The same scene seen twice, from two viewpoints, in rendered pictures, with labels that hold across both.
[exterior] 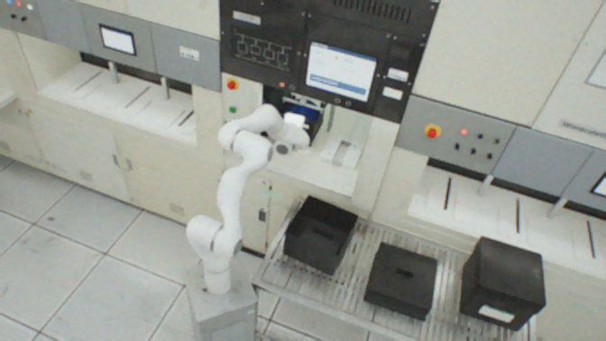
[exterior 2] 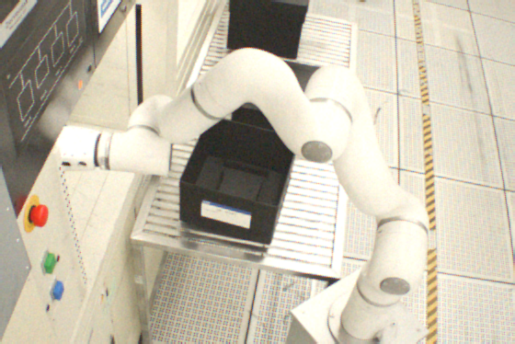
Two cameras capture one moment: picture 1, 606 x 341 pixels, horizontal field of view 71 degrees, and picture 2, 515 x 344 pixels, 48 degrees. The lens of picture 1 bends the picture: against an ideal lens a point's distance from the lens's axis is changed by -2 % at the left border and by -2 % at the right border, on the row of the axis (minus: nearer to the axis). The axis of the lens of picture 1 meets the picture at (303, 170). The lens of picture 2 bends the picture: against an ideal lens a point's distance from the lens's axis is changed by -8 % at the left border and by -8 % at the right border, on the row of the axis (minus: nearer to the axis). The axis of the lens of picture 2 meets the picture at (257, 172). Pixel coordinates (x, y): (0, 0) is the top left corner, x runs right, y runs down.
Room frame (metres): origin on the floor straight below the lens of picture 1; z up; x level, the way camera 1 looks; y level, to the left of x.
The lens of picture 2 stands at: (1.53, 1.04, 2.17)
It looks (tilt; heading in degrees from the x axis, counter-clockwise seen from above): 47 degrees down; 258
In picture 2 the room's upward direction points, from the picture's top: 9 degrees clockwise
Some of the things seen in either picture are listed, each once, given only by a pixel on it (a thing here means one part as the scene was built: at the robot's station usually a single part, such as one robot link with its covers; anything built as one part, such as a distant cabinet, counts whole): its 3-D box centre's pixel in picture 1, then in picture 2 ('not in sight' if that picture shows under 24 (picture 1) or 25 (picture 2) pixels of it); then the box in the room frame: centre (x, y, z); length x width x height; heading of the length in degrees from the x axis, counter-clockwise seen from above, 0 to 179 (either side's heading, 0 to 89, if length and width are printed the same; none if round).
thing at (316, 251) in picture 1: (320, 234); (239, 178); (1.33, -0.13, 0.85); 0.28 x 0.28 x 0.17; 70
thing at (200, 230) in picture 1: (209, 242); (392, 269); (1.04, 0.34, 1.07); 0.19 x 0.12 x 0.24; 70
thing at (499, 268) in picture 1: (500, 283); (268, 8); (1.16, -0.97, 0.89); 0.29 x 0.29 x 0.25; 77
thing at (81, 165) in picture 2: (292, 124); (79, 148); (1.73, 0.08, 1.19); 0.11 x 0.10 x 0.07; 173
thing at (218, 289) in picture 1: (217, 273); (371, 304); (1.03, 0.31, 0.85); 0.19 x 0.19 x 0.18
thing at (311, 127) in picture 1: (301, 115); not in sight; (1.99, 0.05, 1.06); 0.24 x 0.20 x 0.32; 76
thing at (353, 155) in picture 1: (342, 152); not in sight; (1.92, -0.21, 0.89); 0.22 x 0.21 x 0.04; 166
